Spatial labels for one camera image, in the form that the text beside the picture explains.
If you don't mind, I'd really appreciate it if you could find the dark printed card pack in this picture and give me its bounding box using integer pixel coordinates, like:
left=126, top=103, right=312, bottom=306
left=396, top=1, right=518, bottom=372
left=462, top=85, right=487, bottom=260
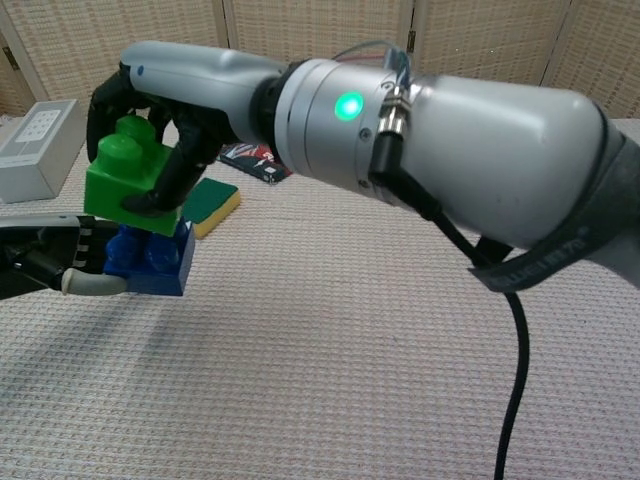
left=218, top=142, right=294, bottom=184

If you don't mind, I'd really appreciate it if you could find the woven folding screen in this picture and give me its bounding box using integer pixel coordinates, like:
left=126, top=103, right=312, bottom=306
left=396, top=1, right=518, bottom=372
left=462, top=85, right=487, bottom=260
left=0, top=0, right=640, bottom=120

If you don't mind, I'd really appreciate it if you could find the left silver and black robot hand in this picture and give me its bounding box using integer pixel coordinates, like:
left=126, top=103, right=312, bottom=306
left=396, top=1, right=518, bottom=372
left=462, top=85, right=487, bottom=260
left=0, top=213, right=132, bottom=301

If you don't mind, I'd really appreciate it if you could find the grey box with keypad print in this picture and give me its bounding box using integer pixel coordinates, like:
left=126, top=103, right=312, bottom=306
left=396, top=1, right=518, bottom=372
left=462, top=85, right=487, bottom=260
left=0, top=98, right=92, bottom=205

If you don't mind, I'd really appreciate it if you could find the right silver and black robot hand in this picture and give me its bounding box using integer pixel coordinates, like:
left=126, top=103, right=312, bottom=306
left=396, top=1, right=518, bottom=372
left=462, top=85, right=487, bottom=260
left=85, top=40, right=290, bottom=217

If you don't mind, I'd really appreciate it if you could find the blue toy brick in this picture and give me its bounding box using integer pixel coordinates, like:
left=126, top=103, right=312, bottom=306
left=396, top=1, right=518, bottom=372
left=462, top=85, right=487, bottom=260
left=103, top=215, right=197, bottom=297

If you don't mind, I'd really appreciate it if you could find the green and yellow sponge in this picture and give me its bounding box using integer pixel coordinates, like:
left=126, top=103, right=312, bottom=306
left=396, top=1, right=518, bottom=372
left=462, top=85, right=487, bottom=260
left=182, top=178, right=242, bottom=241

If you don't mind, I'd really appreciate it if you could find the green toy brick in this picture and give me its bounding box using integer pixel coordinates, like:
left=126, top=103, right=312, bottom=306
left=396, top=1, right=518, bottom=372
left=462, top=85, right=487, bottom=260
left=83, top=115, right=185, bottom=237

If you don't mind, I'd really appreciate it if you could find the beige woven tablecloth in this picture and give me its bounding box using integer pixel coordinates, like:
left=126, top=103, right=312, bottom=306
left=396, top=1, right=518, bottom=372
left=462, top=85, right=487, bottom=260
left=0, top=116, right=640, bottom=480

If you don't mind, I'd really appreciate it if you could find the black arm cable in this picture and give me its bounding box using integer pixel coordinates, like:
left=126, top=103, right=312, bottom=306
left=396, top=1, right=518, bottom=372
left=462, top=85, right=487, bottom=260
left=368, top=130, right=531, bottom=480

